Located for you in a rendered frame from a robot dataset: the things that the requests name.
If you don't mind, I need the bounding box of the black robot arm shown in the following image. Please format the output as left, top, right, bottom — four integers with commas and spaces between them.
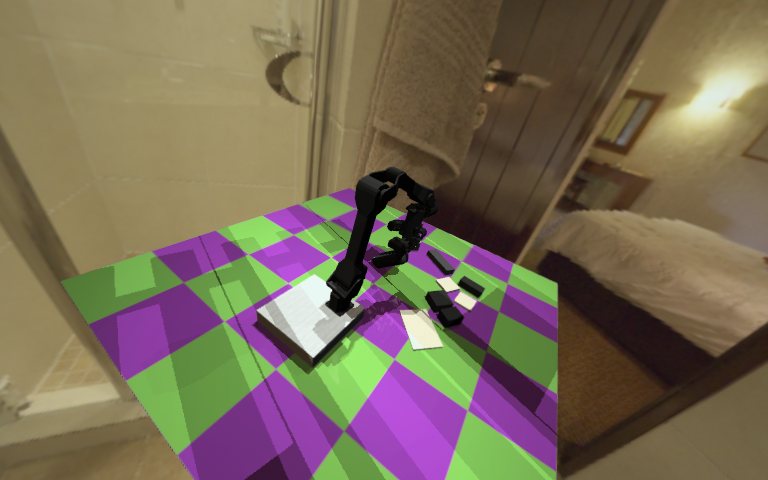
325, 167, 438, 317

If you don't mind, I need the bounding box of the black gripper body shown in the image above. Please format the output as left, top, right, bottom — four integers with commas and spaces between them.
388, 219, 427, 253

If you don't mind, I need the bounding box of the dark grey controller unit with green rocker switches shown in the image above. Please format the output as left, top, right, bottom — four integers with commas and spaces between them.
372, 250, 409, 268

